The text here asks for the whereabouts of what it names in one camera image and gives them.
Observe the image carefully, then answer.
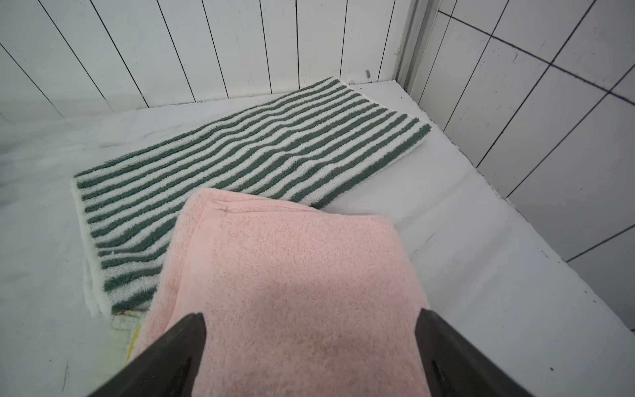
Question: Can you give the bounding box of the pink folded towel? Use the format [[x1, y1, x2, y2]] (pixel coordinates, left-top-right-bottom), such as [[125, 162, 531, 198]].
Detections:
[[134, 189, 429, 396]]

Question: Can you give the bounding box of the pale yellow folded towel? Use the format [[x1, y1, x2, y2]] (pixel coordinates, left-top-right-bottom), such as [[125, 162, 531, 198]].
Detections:
[[90, 311, 146, 391]]

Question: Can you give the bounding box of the green white striped towel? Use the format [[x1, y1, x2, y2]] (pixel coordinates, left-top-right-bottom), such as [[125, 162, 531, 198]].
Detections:
[[71, 77, 432, 316]]

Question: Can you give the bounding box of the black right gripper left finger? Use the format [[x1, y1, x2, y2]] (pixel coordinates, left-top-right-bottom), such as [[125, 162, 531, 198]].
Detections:
[[92, 313, 207, 397]]

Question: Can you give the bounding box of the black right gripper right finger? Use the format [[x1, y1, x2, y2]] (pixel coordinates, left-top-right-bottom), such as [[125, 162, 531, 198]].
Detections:
[[414, 309, 531, 397]]

